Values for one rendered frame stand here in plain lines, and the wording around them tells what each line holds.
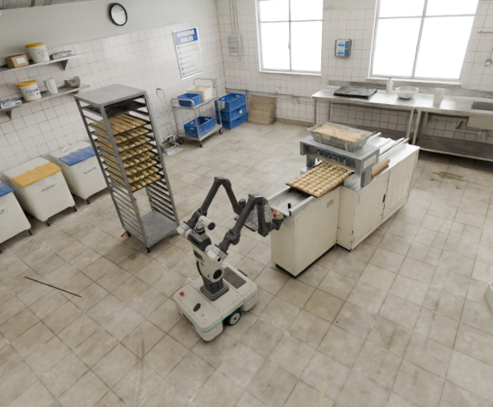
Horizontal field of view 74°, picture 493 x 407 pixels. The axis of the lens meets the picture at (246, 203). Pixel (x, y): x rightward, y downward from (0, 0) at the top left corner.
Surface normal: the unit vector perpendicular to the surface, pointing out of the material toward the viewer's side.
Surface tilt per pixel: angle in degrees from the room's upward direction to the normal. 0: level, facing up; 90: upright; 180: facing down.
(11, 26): 90
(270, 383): 0
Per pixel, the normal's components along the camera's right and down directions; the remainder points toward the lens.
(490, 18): -0.59, 0.49
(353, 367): -0.09, -0.83
